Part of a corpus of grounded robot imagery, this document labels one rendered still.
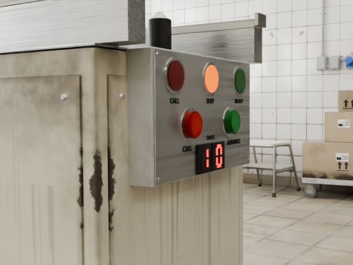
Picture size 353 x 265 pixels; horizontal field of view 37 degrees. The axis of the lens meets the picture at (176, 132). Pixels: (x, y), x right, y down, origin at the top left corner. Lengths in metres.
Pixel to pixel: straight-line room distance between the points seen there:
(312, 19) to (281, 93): 0.73
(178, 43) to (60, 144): 0.33
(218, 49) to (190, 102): 0.20
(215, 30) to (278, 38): 4.35
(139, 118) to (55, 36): 0.12
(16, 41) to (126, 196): 0.20
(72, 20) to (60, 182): 0.16
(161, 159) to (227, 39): 0.28
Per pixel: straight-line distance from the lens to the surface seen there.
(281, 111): 5.06
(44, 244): 0.55
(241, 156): 0.70
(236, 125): 0.66
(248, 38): 0.74
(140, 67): 0.52
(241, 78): 0.69
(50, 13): 0.55
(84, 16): 0.52
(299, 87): 5.00
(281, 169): 4.65
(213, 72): 0.62
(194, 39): 0.78
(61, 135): 0.52
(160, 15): 0.70
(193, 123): 0.56
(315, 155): 4.44
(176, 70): 0.54
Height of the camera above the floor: 0.78
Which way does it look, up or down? 3 degrees down
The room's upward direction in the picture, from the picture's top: straight up
